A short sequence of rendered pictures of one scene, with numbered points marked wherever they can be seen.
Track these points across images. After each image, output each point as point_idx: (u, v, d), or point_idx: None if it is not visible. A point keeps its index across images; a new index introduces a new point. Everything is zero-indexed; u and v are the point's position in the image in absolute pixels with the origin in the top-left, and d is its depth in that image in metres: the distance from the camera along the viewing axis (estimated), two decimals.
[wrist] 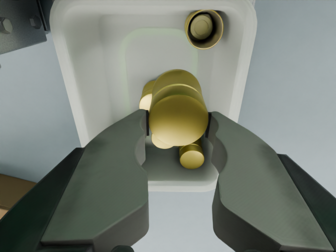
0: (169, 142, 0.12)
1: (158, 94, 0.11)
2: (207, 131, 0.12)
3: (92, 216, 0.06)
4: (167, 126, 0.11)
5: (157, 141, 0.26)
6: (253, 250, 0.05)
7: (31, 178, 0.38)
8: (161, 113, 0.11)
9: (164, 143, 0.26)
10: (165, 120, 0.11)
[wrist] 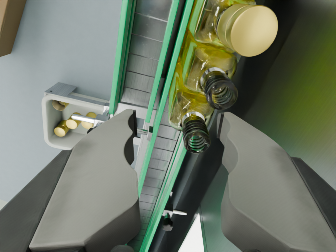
0: (240, 50, 0.15)
1: (244, 8, 0.14)
2: (219, 132, 0.12)
3: (83, 218, 0.05)
4: (245, 34, 0.14)
5: (70, 121, 0.59)
6: (253, 250, 0.05)
7: (27, 14, 0.50)
8: (246, 21, 0.14)
9: (69, 124, 0.59)
10: (245, 28, 0.14)
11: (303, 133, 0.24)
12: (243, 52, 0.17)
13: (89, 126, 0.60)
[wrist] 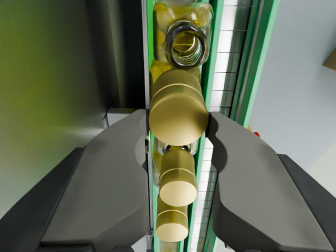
0: (184, 183, 0.17)
1: (189, 197, 0.19)
2: (207, 131, 0.12)
3: (92, 216, 0.06)
4: (185, 193, 0.17)
5: None
6: (253, 250, 0.05)
7: None
8: (188, 199, 0.18)
9: None
10: (186, 195, 0.18)
11: (36, 81, 0.17)
12: (172, 164, 0.19)
13: (169, 131, 0.11)
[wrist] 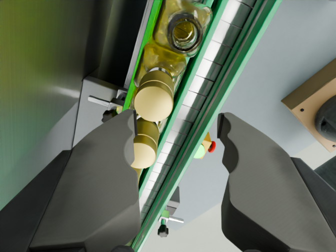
0: (147, 147, 0.20)
1: (147, 163, 0.22)
2: (219, 132, 0.12)
3: (83, 218, 0.05)
4: (145, 156, 0.20)
5: None
6: (253, 250, 0.05)
7: (308, 75, 0.57)
8: (146, 163, 0.20)
9: None
10: (145, 159, 0.20)
11: (38, 15, 0.18)
12: (141, 131, 0.21)
13: (146, 109, 0.17)
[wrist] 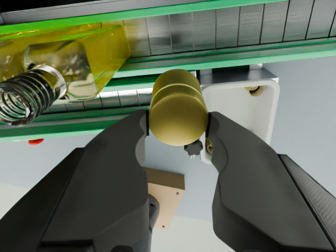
0: None
1: None
2: (207, 131, 0.12)
3: (92, 216, 0.06)
4: None
5: (194, 116, 0.11)
6: (253, 250, 0.05)
7: (149, 165, 0.67)
8: None
9: (179, 109, 0.11)
10: None
11: None
12: None
13: None
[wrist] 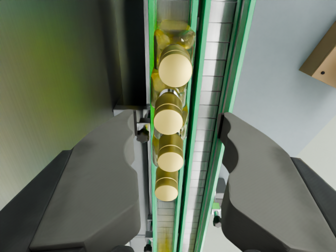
0: (174, 154, 0.25)
1: (178, 166, 0.27)
2: (219, 132, 0.12)
3: (83, 218, 0.05)
4: (175, 161, 0.26)
5: (184, 67, 0.20)
6: (253, 250, 0.05)
7: (319, 36, 0.55)
8: (177, 166, 0.26)
9: (176, 63, 0.19)
10: (176, 163, 0.26)
11: (74, 84, 0.25)
12: (166, 142, 0.27)
13: (164, 127, 0.23)
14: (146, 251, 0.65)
